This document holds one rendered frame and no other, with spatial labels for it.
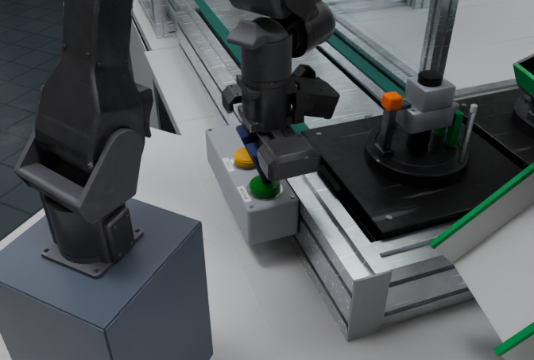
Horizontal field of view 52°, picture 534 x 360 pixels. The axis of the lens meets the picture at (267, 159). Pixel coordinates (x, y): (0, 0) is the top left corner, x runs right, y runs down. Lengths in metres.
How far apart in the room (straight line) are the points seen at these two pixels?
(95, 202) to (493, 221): 0.37
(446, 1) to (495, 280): 0.49
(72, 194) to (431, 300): 0.45
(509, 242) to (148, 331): 0.35
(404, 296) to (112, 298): 0.35
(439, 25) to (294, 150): 0.42
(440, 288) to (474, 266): 0.12
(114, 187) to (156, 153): 0.55
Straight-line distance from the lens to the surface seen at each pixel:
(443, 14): 0.94
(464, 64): 1.36
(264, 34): 0.58
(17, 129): 2.95
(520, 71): 0.49
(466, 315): 0.74
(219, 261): 0.76
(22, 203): 2.42
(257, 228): 0.71
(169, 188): 0.90
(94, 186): 0.43
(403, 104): 0.72
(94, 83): 0.42
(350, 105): 1.01
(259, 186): 0.70
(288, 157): 0.58
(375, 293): 0.64
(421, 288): 0.68
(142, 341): 0.50
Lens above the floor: 1.40
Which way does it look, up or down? 35 degrees down
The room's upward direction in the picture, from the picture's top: straight up
